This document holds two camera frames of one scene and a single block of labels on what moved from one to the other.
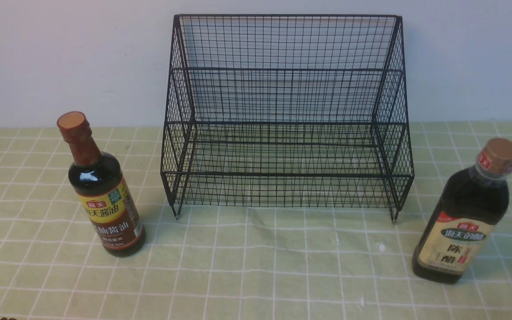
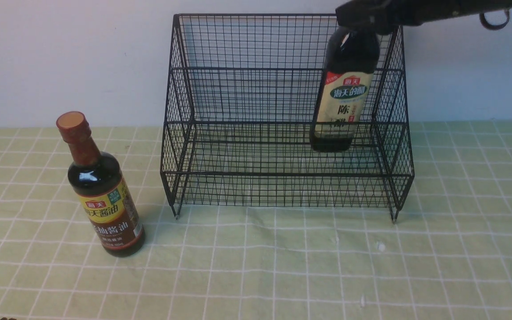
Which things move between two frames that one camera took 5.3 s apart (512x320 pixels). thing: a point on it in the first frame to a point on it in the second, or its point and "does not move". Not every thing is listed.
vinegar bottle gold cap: x=472 y=206 to x=352 y=57
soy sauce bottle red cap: x=100 y=184 does not move
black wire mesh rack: x=287 y=111 does not move
